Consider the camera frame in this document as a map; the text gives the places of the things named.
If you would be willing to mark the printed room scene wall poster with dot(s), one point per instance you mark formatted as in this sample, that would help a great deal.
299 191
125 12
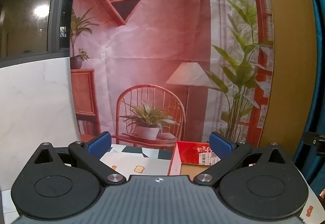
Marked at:
152 48

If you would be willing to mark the red strawberry print cardboard box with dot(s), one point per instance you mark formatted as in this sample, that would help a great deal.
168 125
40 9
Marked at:
188 152

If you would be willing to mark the dark window with grey frame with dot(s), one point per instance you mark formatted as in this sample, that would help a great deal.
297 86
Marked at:
54 10

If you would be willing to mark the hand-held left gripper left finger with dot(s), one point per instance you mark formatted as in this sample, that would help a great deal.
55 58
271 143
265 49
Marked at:
100 144

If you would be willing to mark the white cartoon print tablecloth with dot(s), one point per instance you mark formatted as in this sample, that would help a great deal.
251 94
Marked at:
142 160

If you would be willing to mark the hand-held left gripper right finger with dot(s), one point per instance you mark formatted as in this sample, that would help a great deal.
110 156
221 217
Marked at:
221 146

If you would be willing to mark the black clamp bracket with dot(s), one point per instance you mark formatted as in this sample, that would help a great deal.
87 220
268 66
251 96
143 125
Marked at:
314 140

